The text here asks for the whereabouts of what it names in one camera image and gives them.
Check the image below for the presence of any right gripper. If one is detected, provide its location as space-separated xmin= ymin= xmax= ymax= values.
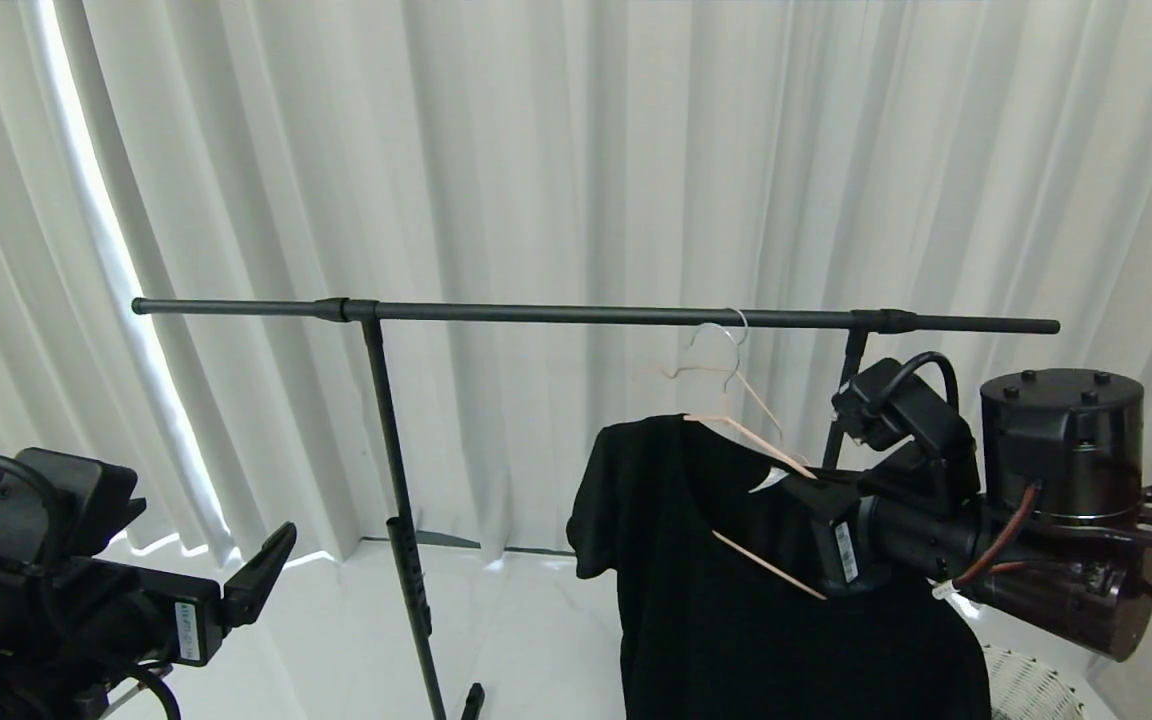
xmin=804 ymin=478 xmax=987 ymax=601

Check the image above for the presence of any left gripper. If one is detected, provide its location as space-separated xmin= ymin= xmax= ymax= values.
xmin=0 ymin=521 xmax=298 ymax=669

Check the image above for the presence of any pink clothes hanger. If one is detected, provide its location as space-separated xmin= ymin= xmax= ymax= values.
xmin=681 ymin=321 xmax=829 ymax=602
xmin=636 ymin=307 xmax=789 ymax=451

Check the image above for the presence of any black t-shirt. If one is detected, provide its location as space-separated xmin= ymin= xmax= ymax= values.
xmin=566 ymin=413 xmax=994 ymax=720

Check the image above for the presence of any white laundry basket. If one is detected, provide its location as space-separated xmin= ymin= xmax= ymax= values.
xmin=981 ymin=645 xmax=1089 ymax=720

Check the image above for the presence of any black clothes rack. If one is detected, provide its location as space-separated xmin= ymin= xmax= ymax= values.
xmin=131 ymin=296 xmax=1062 ymax=720

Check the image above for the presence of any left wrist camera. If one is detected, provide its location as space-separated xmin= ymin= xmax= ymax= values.
xmin=0 ymin=447 xmax=149 ymax=561

